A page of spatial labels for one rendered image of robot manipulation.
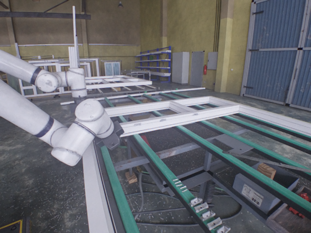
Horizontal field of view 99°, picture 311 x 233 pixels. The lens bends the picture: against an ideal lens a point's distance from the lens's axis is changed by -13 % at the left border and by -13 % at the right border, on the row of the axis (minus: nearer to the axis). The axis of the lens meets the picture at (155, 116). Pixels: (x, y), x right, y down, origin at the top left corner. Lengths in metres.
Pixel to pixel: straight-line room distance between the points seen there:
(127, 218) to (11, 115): 0.46
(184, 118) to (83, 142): 0.85
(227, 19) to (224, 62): 1.96
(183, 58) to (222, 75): 3.20
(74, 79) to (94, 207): 0.68
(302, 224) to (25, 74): 1.48
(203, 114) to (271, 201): 0.75
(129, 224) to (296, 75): 6.66
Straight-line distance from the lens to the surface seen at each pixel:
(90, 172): 0.61
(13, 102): 0.57
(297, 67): 6.80
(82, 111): 0.51
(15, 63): 0.87
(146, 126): 1.04
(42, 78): 0.81
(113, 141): 0.62
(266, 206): 1.01
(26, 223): 1.45
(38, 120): 0.59
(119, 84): 3.27
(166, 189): 1.04
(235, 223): 1.70
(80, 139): 0.51
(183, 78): 10.32
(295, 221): 1.08
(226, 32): 8.19
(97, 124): 0.52
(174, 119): 1.14
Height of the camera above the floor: 1.30
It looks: 19 degrees down
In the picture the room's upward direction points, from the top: straight up
